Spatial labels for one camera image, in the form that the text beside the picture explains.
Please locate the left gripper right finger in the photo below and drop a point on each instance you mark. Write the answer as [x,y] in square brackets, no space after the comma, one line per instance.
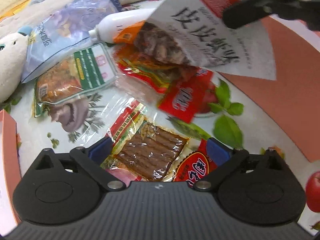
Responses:
[227,161]

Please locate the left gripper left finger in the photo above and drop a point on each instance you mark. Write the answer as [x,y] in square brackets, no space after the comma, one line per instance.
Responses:
[89,160]

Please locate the red round-logo snack pack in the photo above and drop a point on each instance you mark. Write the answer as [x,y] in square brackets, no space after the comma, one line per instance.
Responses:
[195,166]

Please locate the brown strips snack pack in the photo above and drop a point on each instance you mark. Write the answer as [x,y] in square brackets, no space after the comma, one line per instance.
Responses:
[146,145]

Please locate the red clear tofu snack pack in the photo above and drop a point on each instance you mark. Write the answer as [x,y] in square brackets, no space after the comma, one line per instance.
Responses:
[180,91]

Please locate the white red shrimp snack bag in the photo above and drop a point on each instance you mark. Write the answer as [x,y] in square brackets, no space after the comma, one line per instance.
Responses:
[192,32]

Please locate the orange snack packet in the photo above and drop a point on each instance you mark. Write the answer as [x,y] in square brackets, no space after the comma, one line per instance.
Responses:
[129,34]

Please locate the pink box lid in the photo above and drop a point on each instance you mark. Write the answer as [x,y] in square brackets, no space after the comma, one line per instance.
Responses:
[10,173]

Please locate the pink deep box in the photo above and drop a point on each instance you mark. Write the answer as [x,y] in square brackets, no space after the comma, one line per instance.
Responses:
[292,100]

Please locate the green label snack pack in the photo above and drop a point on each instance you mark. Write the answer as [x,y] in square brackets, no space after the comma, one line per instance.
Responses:
[81,73]

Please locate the lavender nut snack bag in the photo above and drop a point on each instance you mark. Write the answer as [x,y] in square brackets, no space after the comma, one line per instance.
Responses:
[62,33]

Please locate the white bottle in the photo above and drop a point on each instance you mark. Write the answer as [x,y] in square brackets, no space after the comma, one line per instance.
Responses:
[111,25]

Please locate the white blue plush toy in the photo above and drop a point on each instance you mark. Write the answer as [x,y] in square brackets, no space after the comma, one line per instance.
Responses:
[13,56]

